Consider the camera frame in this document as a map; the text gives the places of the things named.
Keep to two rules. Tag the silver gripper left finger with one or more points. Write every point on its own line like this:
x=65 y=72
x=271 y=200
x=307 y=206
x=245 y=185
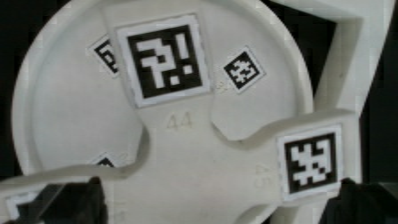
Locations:
x=69 y=204

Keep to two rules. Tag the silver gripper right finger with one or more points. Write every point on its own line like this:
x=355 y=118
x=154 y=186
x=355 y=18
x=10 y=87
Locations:
x=366 y=205

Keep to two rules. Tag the white cross-shaped table base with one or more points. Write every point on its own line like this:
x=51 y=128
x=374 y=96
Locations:
x=259 y=182

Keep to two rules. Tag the white round table top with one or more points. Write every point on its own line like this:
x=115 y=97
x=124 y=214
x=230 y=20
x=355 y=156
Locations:
x=172 y=65

